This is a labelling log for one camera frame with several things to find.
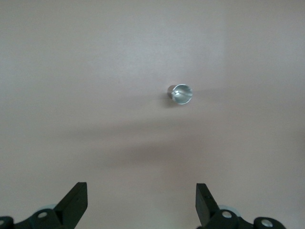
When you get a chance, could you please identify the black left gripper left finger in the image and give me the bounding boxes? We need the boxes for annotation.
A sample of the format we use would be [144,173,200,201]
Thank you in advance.
[0,182,88,229]

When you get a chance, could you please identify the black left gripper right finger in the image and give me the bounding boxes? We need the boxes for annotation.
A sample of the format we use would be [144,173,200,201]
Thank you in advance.
[195,183,285,229]

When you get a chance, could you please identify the steel jigger measuring cup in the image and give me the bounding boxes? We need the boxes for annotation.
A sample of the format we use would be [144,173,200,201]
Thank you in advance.
[166,83,193,105]

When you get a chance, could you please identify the brown table cover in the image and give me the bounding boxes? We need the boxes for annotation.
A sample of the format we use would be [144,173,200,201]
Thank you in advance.
[0,0,305,229]

